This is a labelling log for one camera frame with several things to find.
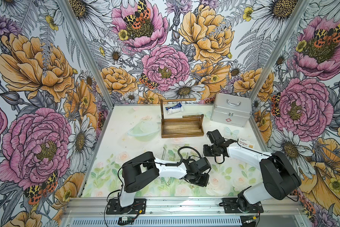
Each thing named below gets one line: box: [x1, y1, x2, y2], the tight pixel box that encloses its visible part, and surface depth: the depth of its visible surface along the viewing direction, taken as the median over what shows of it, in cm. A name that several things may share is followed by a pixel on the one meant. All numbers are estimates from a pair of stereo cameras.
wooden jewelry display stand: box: [159, 97, 204, 139], surface depth 109 cm
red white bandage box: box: [238, 137, 255, 149], surface depth 96 cm
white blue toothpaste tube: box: [165, 102, 185, 115], surface depth 118 cm
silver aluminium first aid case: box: [210, 92, 253, 128], surface depth 104 cm
